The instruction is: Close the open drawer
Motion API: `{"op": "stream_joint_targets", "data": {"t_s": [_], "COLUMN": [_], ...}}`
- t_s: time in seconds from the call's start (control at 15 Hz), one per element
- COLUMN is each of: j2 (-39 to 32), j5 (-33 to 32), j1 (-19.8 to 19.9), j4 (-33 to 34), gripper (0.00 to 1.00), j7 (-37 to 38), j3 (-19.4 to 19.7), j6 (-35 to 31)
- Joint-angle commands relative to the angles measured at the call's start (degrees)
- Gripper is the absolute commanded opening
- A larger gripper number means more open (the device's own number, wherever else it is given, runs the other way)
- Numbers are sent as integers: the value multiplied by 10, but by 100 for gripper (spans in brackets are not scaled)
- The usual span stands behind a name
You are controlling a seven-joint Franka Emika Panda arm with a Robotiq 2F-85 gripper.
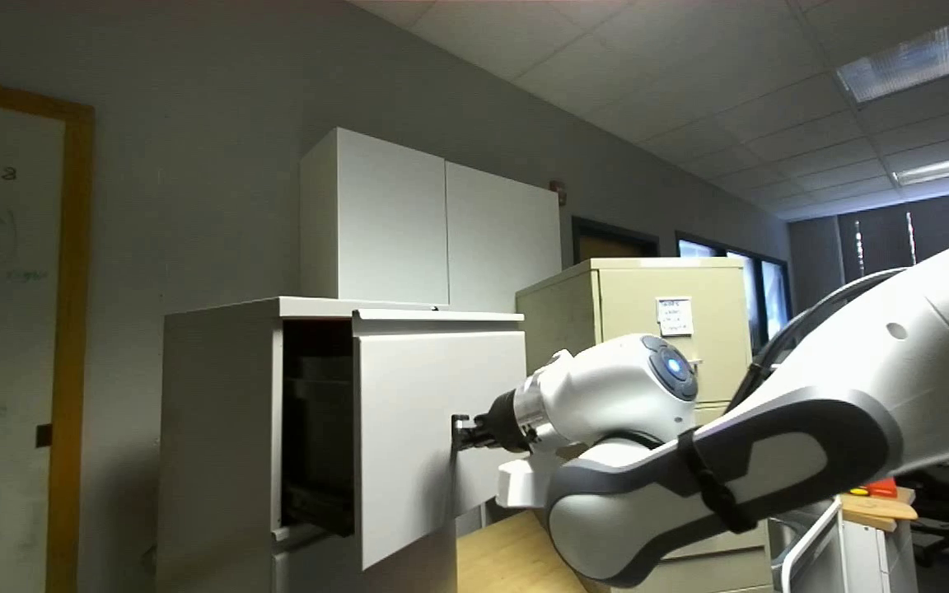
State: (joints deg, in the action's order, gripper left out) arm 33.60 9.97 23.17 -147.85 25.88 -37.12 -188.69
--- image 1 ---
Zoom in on window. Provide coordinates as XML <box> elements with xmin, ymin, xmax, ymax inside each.
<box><xmin>676</xmin><ymin>232</ymin><xmax>793</xmax><ymax>351</ymax></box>

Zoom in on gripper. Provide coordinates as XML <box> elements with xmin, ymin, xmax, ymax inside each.
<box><xmin>451</xmin><ymin>390</ymin><xmax>531</xmax><ymax>454</ymax></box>

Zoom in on white cart with wooden top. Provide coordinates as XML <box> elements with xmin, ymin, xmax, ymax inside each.
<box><xmin>771</xmin><ymin>484</ymin><xmax>920</xmax><ymax>593</ymax></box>

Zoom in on white paper note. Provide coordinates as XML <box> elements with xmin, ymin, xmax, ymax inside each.
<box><xmin>657</xmin><ymin>296</ymin><xmax>694</xmax><ymax>337</ymax></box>

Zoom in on whiteboard with wooden frame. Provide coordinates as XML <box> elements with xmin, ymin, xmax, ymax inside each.
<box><xmin>0</xmin><ymin>74</ymin><xmax>96</xmax><ymax>593</ymax></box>

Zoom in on dark window blinds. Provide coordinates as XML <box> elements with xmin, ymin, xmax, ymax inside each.
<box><xmin>787</xmin><ymin>185</ymin><xmax>949</xmax><ymax>315</ymax></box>

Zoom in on ceiling light panel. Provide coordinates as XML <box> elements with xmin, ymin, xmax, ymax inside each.
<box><xmin>892</xmin><ymin>148</ymin><xmax>949</xmax><ymax>187</ymax></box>
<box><xmin>834</xmin><ymin>7</ymin><xmax>949</xmax><ymax>105</ymax></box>

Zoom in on beige filing cabinet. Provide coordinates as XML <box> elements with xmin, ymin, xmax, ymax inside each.
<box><xmin>515</xmin><ymin>257</ymin><xmax>774</xmax><ymax>593</ymax></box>

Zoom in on grey filing cabinet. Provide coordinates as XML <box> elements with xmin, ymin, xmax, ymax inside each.
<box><xmin>156</xmin><ymin>296</ymin><xmax>530</xmax><ymax>593</ymax></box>

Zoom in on white wall cabinet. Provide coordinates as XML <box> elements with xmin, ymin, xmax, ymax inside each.
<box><xmin>300</xmin><ymin>128</ymin><xmax>563</xmax><ymax>315</ymax></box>

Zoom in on dark door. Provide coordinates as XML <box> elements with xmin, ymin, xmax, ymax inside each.
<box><xmin>570</xmin><ymin>216</ymin><xmax>661</xmax><ymax>267</ymax></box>

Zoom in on grey drawer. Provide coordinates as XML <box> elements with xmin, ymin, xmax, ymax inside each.
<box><xmin>281</xmin><ymin>309</ymin><xmax>530</xmax><ymax>572</ymax></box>

